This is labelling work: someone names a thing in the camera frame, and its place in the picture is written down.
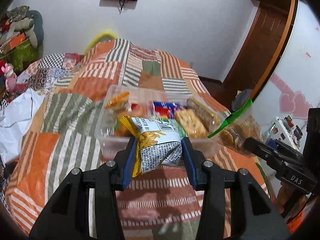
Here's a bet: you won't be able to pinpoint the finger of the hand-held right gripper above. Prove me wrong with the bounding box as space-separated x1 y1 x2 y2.
267 139 302 157
244 137 284 172

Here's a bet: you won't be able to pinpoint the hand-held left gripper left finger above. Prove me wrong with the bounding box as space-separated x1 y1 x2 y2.
29 137 138 240

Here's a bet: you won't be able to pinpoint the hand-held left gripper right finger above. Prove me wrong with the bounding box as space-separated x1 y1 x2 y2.
181 137 292 240

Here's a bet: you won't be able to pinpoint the clear plastic container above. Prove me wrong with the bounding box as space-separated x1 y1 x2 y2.
95 85 225 159

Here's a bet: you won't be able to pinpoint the clear snack packet green top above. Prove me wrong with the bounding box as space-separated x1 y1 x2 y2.
206 97 264 158

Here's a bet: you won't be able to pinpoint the yellow white fries packet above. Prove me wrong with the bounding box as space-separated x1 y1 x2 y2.
119 116 185 178

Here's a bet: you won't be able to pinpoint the orange crisps packet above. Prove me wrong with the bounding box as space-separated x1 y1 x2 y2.
114 103 148 137

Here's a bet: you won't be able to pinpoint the yellow puffed snack packet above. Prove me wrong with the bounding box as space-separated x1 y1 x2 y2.
174 109 208 138

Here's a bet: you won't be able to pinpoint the brown snack packet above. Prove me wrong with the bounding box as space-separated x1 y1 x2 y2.
186 97 221 129

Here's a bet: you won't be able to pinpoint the blue triangular snack packet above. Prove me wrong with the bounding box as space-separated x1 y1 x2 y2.
153 101 187 112

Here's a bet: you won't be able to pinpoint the orange snack bar packet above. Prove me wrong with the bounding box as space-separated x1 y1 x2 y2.
104 91 130 109

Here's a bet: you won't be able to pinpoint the person's right forearm orange sleeve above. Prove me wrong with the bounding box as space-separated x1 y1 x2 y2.
287 206 305 234

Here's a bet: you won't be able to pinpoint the person's right hand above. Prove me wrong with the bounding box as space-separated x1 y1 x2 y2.
275 181 309 218

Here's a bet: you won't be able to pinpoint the white box with stickers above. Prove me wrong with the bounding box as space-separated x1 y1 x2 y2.
272 116 305 148

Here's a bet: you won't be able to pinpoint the grey blue bin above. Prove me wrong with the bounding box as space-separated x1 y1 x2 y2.
231 89 253 113

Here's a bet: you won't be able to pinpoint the striped patchwork blanket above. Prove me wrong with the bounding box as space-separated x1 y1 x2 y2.
4 39 271 240

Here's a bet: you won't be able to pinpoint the white wardrobe pink hearts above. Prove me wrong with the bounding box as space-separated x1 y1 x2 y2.
250 0 320 155

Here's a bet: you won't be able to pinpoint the brown wooden door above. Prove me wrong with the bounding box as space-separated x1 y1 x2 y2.
222 0 300 103

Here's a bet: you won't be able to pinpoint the white plastic bag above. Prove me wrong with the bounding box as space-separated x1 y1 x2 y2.
0 88 45 166

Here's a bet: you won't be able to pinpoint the checkered patchwork quilt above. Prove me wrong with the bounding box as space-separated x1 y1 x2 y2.
17 52 83 93

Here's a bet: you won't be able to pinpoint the yellow hoop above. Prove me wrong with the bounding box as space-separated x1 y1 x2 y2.
84 29 118 55

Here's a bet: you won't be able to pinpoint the pink toy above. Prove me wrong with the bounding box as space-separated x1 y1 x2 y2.
0 63 18 93

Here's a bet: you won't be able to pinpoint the green cardboard box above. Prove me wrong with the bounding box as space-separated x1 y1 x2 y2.
11 39 39 72

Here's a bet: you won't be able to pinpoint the orange cardboard box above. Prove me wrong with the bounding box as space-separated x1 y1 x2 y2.
0 32 27 53

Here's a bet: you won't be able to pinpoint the patterned fabric plush toy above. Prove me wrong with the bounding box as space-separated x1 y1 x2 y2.
0 5 38 48

